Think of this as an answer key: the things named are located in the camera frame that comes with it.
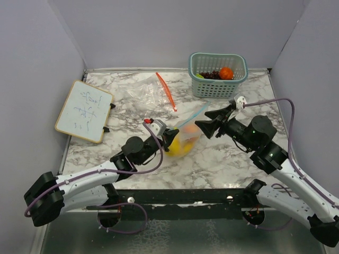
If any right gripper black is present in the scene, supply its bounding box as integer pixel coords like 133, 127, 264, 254
195, 105, 256, 151

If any clear bag blue zipper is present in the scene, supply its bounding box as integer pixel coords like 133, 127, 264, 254
173, 103, 210, 142

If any yellow fake lemon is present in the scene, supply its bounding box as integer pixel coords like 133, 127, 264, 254
165, 137, 197, 157

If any clear bag red zipper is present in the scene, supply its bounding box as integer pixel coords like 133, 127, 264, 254
119, 72, 177, 112

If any red fake grapes bunch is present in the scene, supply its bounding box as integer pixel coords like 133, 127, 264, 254
199, 70, 221, 80

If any orange fake pumpkin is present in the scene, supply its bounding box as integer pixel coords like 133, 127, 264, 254
219, 67, 234, 80

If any orange fake peach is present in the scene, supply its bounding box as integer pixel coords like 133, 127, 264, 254
183, 123, 201, 136

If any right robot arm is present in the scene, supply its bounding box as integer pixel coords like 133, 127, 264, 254
195, 105, 338, 248

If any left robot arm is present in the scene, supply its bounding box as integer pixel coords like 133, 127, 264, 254
24, 129, 179, 227

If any teal plastic basket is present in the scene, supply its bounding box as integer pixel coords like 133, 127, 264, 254
188, 52, 248, 98

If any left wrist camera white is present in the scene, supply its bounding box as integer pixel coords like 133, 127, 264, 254
149, 119, 167, 137

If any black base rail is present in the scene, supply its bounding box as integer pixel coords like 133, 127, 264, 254
117, 188, 264, 220

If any small whiteboard wooden frame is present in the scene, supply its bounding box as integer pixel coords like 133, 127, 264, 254
55, 80, 113, 143

